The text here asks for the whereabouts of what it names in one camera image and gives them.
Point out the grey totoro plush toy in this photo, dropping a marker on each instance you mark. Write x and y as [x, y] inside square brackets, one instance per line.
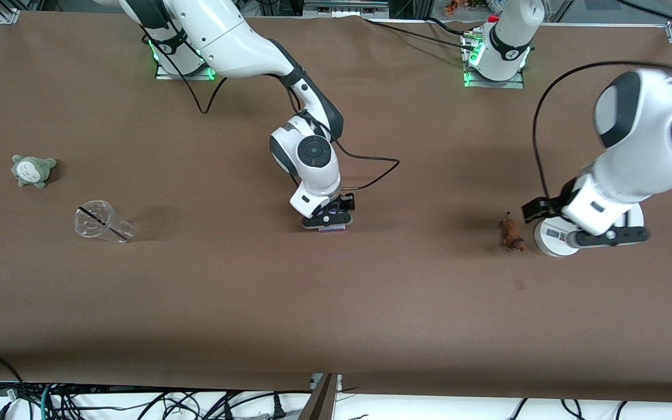
[31, 171]

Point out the brown table cover sheet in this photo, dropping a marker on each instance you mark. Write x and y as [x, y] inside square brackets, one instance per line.
[336, 303]

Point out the black power plug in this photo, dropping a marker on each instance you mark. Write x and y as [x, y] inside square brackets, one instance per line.
[279, 408]

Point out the brown lion statue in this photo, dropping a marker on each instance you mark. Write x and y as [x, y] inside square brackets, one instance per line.
[512, 236]

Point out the aluminium profile post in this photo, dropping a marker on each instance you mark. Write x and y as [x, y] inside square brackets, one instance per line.
[319, 402]

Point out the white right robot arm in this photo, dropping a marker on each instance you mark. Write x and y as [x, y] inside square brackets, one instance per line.
[225, 35]

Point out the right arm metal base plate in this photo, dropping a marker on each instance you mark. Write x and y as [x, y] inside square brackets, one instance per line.
[167, 74]

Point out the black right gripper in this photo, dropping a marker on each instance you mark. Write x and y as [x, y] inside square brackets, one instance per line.
[343, 203]

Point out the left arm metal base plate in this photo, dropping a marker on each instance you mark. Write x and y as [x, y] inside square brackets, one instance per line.
[493, 83]

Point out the small orange toy figure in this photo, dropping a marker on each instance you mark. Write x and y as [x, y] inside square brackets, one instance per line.
[451, 7]

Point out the silver metal rail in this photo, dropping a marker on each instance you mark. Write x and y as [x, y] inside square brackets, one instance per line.
[345, 7]

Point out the lilac phone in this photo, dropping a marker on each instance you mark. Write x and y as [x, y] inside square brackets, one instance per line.
[331, 229]

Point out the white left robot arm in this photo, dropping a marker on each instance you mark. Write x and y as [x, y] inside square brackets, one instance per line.
[651, 140]

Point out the black drinking straw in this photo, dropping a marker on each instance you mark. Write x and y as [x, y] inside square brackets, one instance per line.
[102, 223]

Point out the white round phone stand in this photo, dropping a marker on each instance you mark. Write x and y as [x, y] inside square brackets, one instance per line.
[549, 239]

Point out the clear plastic cup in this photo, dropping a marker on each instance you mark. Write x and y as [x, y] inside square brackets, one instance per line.
[94, 220]

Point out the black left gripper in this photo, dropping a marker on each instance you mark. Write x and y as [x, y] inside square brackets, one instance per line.
[556, 202]

